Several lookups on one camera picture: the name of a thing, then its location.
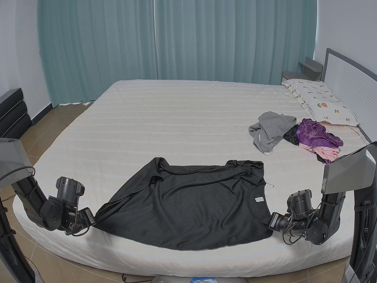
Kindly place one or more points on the purple satin garment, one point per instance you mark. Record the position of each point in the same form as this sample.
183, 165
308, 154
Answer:
312, 133

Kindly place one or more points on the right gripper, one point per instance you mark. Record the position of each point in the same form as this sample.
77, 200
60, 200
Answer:
276, 223

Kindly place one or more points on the grey garment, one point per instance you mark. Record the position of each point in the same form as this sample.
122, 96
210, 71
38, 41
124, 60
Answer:
271, 128

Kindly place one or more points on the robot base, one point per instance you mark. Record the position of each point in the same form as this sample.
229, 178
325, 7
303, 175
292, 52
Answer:
176, 279

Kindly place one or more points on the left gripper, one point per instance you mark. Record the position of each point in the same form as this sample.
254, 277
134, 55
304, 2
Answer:
88, 218

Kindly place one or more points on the black T-shirt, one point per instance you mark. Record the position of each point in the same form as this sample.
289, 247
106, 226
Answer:
191, 205

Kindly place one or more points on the black chest of drawers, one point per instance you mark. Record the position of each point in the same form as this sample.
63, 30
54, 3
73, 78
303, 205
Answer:
13, 113

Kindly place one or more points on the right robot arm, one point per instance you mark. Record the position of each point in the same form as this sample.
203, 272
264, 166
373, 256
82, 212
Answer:
347, 166

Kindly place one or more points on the white printed pillow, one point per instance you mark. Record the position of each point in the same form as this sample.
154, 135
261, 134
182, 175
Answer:
321, 102

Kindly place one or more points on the bed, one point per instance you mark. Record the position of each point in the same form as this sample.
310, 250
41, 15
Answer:
176, 122

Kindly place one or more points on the pink garment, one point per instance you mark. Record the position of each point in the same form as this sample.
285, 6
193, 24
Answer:
327, 153

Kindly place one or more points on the black garment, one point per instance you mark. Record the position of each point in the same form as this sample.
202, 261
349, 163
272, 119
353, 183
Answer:
291, 136

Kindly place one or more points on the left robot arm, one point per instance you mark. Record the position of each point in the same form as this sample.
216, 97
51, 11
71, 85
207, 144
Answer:
32, 199

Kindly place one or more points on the blue-green curtain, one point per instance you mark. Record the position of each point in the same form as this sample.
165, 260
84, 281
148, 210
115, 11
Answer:
235, 31
97, 40

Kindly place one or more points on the grey bedside table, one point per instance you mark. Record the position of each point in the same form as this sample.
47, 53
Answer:
309, 69

